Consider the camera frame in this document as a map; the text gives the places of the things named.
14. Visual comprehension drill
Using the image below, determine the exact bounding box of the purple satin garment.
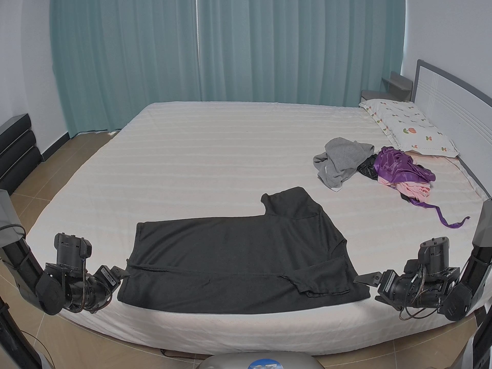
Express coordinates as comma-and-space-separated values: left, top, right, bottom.
375, 146, 471, 230

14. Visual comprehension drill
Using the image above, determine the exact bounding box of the bed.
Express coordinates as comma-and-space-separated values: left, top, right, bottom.
23, 59, 492, 356

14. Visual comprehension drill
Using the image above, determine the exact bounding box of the black chest of drawers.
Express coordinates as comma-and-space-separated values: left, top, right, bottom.
0, 114, 41, 196

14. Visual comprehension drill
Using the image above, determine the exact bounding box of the black shiny garment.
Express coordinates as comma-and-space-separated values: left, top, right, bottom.
357, 155, 381, 181

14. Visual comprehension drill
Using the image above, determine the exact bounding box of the grey garment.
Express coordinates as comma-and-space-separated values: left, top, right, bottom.
313, 138, 375, 190

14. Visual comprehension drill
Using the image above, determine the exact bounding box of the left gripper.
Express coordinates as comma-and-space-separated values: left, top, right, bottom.
69, 266, 129, 313

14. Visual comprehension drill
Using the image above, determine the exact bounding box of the white printed pillow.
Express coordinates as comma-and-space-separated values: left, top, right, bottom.
359, 98, 460, 157

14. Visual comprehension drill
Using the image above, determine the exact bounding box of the black T-shirt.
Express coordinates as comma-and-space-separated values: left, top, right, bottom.
116, 186, 371, 315

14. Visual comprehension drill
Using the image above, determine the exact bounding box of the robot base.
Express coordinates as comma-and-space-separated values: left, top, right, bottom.
196, 352, 320, 369

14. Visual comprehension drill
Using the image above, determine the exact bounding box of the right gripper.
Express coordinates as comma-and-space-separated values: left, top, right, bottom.
377, 269, 423, 308

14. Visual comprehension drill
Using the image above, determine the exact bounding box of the grey bedside table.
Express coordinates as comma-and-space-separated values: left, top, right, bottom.
361, 71, 414, 103

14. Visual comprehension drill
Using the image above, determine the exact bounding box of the pink garment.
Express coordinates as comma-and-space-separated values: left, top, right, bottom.
378, 175, 431, 203

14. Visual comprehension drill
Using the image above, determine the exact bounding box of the blue-green curtain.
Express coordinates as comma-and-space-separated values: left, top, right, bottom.
50, 0, 200, 135
196, 0, 407, 108

